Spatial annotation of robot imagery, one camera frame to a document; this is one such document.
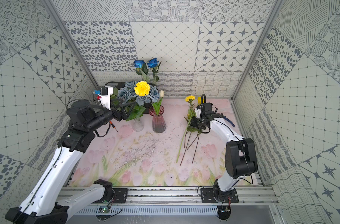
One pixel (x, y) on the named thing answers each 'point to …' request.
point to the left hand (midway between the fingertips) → (132, 101)
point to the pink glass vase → (159, 125)
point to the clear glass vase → (137, 125)
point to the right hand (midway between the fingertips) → (192, 125)
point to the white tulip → (156, 105)
